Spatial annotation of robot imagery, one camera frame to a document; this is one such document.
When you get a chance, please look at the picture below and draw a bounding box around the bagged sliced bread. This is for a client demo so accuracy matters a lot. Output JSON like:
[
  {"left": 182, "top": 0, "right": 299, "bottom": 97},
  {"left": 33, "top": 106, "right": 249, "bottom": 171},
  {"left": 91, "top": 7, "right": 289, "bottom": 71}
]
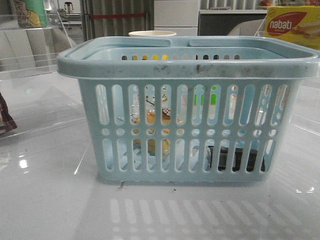
[{"left": 131, "top": 93, "right": 183, "bottom": 157}]

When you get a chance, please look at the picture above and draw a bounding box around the dark tissue pack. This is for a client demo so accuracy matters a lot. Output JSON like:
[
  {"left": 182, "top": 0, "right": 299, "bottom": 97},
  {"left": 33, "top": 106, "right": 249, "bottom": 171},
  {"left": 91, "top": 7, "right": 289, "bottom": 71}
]
[{"left": 207, "top": 146, "right": 258, "bottom": 172}]

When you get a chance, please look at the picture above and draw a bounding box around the light blue plastic basket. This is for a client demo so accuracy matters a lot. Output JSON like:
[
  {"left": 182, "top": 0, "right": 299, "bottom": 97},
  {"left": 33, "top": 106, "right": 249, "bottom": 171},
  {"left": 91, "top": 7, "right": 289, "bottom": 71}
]
[{"left": 56, "top": 36, "right": 320, "bottom": 183}]

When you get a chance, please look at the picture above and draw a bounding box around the white paper cup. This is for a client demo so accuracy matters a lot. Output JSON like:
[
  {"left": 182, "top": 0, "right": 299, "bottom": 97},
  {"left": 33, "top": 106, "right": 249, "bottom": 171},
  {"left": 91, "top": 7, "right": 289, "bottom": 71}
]
[{"left": 128, "top": 30, "right": 177, "bottom": 37}]

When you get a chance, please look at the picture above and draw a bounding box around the white drawer cabinet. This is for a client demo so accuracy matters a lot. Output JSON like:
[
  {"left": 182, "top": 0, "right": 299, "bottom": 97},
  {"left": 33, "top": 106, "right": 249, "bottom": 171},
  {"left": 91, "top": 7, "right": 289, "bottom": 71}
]
[{"left": 153, "top": 0, "right": 200, "bottom": 36}]

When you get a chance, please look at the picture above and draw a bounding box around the clear acrylic shelf left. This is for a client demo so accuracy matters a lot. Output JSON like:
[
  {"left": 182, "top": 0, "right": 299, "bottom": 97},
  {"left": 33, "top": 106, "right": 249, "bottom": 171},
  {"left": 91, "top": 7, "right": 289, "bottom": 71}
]
[{"left": 0, "top": 0, "right": 84, "bottom": 141}]

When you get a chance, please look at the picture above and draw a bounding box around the dark red snack packet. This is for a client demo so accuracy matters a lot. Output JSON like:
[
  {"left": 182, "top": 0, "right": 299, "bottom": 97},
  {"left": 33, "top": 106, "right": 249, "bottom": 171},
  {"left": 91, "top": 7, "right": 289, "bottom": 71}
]
[{"left": 0, "top": 94, "right": 17, "bottom": 135}]

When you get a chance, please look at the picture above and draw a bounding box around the clear acrylic stand right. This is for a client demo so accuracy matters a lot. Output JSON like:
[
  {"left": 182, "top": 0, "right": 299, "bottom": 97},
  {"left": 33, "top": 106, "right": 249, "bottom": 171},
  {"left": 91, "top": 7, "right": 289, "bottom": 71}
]
[{"left": 256, "top": 20, "right": 320, "bottom": 40}]

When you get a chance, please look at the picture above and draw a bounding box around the green cartoon printed can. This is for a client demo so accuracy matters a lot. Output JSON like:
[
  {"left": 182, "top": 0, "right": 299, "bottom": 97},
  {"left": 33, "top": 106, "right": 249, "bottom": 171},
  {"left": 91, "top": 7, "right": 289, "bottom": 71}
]
[{"left": 13, "top": 0, "right": 48, "bottom": 29}]

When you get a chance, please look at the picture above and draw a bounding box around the yellow nabati wafer box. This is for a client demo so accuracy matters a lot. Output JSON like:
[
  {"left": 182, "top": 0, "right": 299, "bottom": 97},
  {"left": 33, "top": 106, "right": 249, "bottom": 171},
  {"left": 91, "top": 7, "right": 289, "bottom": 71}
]
[{"left": 263, "top": 5, "right": 320, "bottom": 50}]

